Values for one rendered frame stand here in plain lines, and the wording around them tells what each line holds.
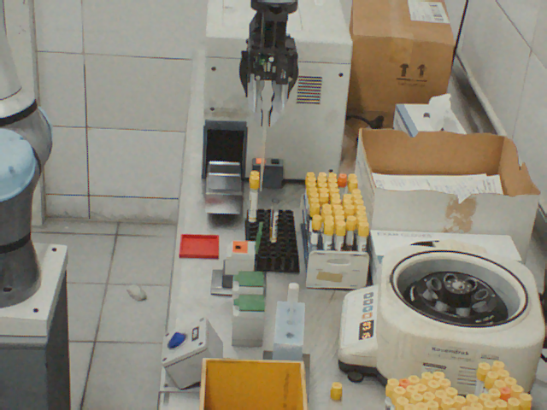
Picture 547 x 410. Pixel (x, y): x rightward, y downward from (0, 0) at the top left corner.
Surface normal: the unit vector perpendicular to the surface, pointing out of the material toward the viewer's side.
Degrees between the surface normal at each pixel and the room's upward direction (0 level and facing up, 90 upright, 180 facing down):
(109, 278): 0
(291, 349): 90
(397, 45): 87
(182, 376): 90
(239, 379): 90
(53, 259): 4
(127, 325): 0
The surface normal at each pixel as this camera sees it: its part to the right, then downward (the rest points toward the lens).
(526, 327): 0.07, -0.87
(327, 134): 0.04, 0.48
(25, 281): 0.83, 0.09
